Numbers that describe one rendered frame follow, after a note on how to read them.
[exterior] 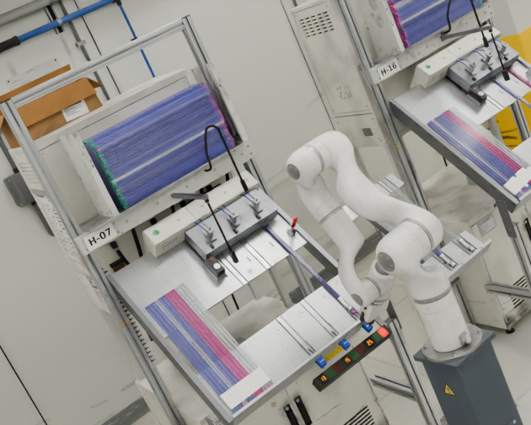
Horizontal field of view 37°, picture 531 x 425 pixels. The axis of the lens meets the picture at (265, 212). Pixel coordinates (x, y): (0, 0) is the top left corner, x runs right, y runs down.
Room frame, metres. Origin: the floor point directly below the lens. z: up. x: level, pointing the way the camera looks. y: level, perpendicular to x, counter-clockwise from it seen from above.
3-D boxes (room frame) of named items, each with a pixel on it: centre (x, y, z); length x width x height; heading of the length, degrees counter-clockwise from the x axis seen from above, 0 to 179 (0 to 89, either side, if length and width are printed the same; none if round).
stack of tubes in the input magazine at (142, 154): (2.90, 0.25, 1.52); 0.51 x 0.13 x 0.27; 116
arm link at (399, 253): (2.14, -0.33, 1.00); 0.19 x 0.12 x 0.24; 122
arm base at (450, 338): (2.15, -0.35, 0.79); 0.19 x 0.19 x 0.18
